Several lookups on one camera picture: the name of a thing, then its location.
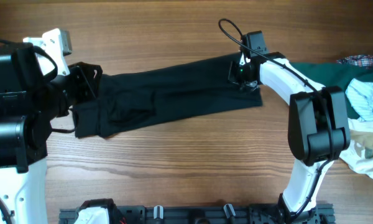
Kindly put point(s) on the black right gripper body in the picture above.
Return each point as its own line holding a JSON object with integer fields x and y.
{"x": 237, "y": 75}

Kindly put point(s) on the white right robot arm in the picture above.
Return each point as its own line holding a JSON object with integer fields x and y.
{"x": 318, "y": 128}

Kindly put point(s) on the beige cream garment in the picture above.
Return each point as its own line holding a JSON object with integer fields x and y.
{"x": 359, "y": 155}

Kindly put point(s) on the red plaid shirt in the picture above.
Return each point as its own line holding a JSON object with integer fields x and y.
{"x": 358, "y": 60}

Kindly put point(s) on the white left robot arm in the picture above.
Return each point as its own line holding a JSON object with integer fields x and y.
{"x": 29, "y": 101}

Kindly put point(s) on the light blue striped shirt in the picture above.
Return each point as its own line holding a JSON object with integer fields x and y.
{"x": 360, "y": 96}

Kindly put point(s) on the black polo shirt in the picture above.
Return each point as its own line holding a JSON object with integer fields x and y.
{"x": 135, "y": 100}

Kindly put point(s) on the green garment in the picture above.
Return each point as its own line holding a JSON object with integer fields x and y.
{"x": 336, "y": 74}

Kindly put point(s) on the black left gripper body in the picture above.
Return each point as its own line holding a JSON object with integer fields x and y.
{"x": 73, "y": 91}

